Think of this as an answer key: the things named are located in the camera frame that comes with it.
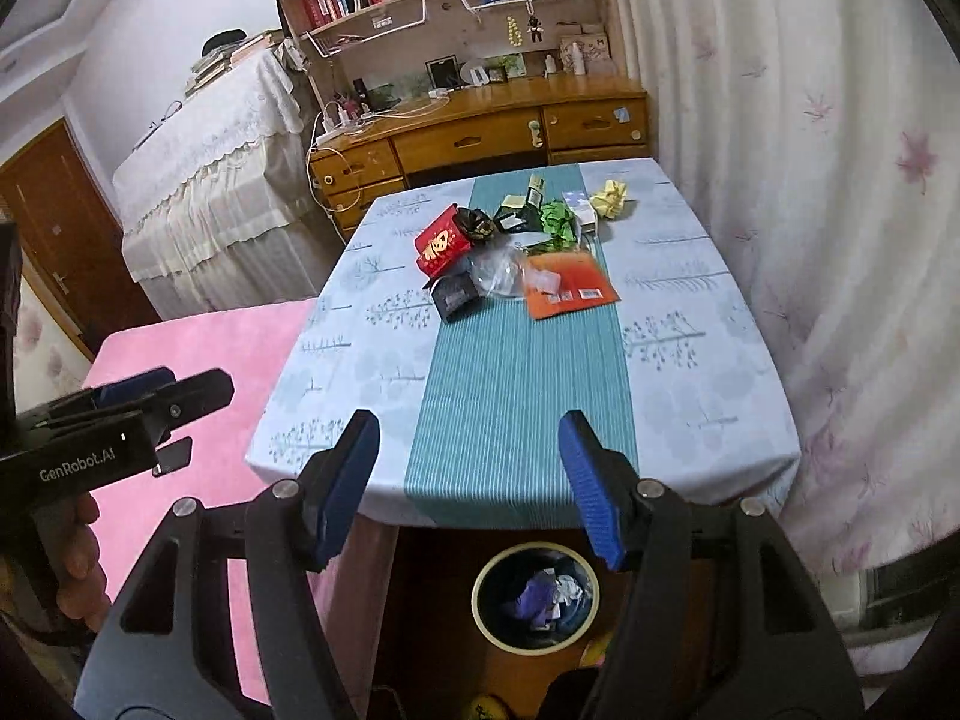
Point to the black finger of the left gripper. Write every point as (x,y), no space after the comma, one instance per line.
(181,402)

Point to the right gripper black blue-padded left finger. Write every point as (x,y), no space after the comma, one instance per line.
(166,650)

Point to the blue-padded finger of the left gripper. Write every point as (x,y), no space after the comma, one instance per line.
(133,388)

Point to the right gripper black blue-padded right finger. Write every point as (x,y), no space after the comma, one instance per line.
(722,620)

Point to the orange foil snack bag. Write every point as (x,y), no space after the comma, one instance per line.
(558,283)

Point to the purple white trash in bin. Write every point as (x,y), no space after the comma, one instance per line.
(553,602)

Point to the cream rimmed dark trash bin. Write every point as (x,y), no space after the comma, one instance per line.
(503,579)

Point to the person's left hand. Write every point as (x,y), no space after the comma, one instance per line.
(82,594)

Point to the pink bed sheet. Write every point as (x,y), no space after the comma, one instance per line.
(251,345)

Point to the brown wooden door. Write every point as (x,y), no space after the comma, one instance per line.
(71,237)

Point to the yellow patterned slipper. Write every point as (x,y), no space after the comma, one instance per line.
(487,707)

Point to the white lace covered furniture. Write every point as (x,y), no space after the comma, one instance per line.
(215,206)

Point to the small black box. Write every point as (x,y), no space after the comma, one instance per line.
(455,296)

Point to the white teal striped tablecloth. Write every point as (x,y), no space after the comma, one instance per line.
(674,374)

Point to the red gold gift box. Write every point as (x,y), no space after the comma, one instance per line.
(441,244)

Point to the black gold crumpled wrapper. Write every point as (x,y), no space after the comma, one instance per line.
(475,225)

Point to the crumpled clear plastic wrap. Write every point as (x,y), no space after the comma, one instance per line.
(497,272)

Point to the wooden desk with drawers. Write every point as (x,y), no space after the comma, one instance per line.
(496,128)

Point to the crumpled green paper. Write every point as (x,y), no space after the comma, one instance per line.
(557,220)

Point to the wooden bookshelf with books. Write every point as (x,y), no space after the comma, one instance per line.
(351,44)

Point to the white purple carton box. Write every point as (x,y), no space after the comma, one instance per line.
(585,215)

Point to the crumpled yellow paper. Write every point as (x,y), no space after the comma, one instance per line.
(609,201)

